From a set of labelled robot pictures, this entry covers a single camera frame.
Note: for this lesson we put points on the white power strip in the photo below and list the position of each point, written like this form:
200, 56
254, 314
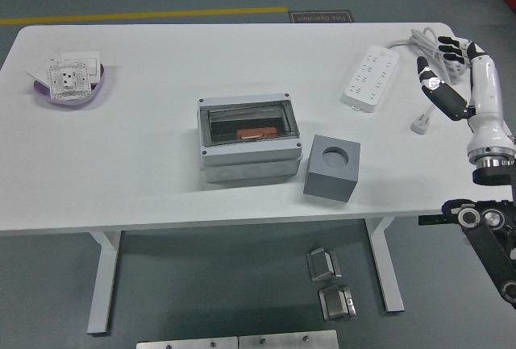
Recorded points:
369, 79

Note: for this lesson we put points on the orange cylinder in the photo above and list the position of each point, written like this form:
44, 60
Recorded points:
258, 132

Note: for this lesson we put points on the flat metal plate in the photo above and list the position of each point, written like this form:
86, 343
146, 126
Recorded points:
288, 341

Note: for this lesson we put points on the small metal bracket block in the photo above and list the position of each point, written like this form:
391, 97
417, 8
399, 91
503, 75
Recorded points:
322, 264
336, 304

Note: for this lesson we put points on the grey junction box clear lid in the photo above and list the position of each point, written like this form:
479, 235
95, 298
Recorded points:
250, 159

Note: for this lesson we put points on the purple bowl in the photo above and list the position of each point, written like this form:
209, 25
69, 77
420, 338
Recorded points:
72, 103

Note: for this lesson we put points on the white printed socket panel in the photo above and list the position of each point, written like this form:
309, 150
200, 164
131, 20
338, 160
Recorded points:
66, 79

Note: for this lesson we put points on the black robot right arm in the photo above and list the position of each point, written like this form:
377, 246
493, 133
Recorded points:
488, 240

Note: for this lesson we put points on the grey cube with round hole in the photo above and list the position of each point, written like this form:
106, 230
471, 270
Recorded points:
326, 184

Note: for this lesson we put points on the dark floor sign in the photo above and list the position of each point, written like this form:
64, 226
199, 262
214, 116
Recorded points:
320, 17

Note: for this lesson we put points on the white plain switch plate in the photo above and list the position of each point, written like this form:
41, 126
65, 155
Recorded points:
93, 65

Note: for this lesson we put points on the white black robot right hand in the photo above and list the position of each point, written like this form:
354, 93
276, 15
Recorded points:
488, 95

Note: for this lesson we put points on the white table leg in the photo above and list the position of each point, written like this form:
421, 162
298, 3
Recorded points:
102, 284
387, 268

